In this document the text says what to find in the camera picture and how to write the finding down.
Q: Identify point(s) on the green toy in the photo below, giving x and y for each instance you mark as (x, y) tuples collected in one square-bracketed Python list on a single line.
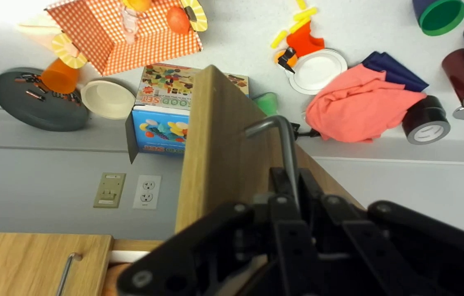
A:
[(267, 105)]

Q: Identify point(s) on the pink cloth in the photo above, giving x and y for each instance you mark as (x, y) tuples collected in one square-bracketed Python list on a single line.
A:
[(357, 110)]

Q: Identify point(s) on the yellow-orange toy food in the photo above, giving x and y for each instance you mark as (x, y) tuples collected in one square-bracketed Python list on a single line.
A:
[(135, 4)]

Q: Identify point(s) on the orange toy fruit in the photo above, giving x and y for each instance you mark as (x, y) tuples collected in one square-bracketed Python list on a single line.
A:
[(178, 21)]

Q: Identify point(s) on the small white plate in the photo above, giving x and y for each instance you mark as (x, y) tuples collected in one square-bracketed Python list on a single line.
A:
[(319, 75)]

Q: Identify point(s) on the pale pink toy food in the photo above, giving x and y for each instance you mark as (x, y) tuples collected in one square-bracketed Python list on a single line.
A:
[(128, 26)]

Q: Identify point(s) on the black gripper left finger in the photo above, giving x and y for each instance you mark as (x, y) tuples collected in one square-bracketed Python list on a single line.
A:
[(225, 253)]

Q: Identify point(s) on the dark grey plate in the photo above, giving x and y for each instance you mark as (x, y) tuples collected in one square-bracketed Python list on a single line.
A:
[(51, 114)]

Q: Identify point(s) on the brown toy pieces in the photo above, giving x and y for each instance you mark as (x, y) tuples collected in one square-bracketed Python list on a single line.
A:
[(30, 91)]

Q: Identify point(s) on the yellow ruffled toy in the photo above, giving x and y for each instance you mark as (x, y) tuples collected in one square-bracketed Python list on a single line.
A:
[(199, 19), (67, 50)]

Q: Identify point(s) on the blue toy food box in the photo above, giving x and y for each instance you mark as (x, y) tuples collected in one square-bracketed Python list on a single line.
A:
[(160, 133)]

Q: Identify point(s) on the black tape roll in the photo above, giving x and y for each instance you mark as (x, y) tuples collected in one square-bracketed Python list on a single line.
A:
[(426, 121)]

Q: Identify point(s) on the orange plastic cup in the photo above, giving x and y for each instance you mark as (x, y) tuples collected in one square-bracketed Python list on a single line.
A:
[(59, 77)]

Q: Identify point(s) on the navy blue cloth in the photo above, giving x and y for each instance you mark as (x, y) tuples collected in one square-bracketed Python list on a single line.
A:
[(397, 68)]

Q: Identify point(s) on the white wall outlet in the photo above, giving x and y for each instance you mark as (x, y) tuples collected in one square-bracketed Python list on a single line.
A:
[(146, 192)]

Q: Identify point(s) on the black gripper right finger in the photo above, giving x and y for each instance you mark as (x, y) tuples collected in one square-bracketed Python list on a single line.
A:
[(406, 253)]

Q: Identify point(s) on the blue cup green rim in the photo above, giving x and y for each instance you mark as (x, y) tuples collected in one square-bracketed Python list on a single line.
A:
[(439, 16)]

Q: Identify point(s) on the red checked paper basket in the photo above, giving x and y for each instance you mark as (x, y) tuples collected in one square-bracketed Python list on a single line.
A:
[(133, 52)]

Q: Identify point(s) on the orange toy fries box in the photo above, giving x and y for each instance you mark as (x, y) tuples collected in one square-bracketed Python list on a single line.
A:
[(304, 42)]

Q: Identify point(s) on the yellow toy fries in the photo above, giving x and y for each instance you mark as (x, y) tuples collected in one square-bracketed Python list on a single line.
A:
[(298, 26)]

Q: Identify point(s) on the black power adapter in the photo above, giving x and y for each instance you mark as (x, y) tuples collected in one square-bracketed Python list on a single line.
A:
[(304, 131)]

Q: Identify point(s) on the cream bowl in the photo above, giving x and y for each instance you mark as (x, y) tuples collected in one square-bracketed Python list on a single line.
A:
[(109, 100)]

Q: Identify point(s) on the beige switch plate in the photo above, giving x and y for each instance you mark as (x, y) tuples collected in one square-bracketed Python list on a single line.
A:
[(109, 190)]

